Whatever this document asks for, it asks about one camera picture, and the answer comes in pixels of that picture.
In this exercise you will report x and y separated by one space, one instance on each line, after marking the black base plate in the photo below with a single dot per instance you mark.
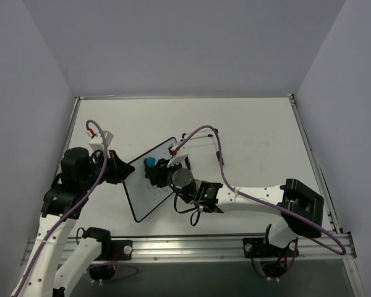
120 250
257 248

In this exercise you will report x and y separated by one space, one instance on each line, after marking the blue bone-shaped eraser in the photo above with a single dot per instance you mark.
149 162

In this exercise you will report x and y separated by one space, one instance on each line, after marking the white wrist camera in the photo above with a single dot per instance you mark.
99 141
178 155

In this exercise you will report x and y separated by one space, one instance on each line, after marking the wire whiteboard stand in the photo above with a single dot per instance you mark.
204 141

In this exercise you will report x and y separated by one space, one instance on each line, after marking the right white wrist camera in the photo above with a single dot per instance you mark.
178 155

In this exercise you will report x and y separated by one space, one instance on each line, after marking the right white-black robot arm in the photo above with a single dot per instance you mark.
297 208

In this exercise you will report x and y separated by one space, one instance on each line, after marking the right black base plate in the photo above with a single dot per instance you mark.
257 248

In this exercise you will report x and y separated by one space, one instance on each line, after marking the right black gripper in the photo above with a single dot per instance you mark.
156 176

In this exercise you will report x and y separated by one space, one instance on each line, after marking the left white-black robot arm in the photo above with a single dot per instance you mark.
81 172

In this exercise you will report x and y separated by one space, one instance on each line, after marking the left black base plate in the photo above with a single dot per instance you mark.
120 250

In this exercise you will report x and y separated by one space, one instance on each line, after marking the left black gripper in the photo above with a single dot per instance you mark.
113 169

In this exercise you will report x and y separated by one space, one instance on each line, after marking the left aluminium table rail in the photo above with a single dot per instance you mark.
72 122

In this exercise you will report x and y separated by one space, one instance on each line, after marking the front aluminium rail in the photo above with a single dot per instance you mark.
188 249

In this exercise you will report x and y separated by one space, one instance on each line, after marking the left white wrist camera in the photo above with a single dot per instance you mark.
99 141

